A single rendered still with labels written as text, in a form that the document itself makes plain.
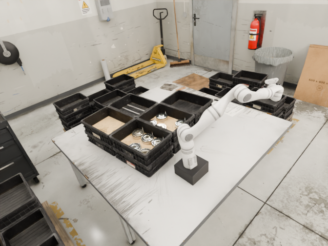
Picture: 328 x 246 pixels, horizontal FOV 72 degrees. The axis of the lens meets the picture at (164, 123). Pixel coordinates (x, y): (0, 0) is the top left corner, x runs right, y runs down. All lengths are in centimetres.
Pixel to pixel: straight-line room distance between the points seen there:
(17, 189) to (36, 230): 45
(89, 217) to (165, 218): 119
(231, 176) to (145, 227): 68
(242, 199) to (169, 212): 112
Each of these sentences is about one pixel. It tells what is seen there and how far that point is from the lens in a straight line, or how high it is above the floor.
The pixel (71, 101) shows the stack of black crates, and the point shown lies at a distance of 350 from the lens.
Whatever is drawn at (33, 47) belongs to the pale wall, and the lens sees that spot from 468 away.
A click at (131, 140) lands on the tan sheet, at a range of 183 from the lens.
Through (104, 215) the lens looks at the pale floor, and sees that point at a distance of 247.
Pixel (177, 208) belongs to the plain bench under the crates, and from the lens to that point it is 151.
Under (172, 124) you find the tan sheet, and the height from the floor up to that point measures 83.
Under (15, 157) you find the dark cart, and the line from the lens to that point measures 286.
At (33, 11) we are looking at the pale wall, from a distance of 466.
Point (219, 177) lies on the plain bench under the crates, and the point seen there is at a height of 70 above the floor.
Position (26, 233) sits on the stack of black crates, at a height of 38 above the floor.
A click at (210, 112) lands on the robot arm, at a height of 120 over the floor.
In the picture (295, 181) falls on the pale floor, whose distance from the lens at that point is 275.
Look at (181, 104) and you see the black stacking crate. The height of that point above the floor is 83.
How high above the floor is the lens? 194
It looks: 34 degrees down
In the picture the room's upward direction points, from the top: 7 degrees counter-clockwise
